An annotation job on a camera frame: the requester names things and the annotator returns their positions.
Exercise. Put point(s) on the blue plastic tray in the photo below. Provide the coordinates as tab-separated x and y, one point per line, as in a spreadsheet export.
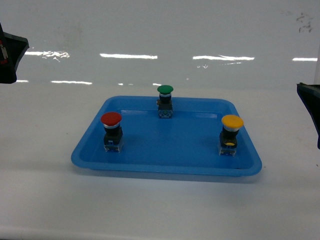
184	145

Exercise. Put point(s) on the red mushroom push button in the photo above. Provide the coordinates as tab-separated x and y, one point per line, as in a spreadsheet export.
113	138

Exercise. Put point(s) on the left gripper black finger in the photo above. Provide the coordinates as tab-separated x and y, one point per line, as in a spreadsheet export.
12	49

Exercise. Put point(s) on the yellow mushroom push button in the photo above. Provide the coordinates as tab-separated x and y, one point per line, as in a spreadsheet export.
231	124

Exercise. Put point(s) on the green mushroom push button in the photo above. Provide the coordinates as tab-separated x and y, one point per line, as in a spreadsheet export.
164	103

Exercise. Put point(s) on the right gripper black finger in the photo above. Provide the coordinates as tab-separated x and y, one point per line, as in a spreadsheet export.
310	97

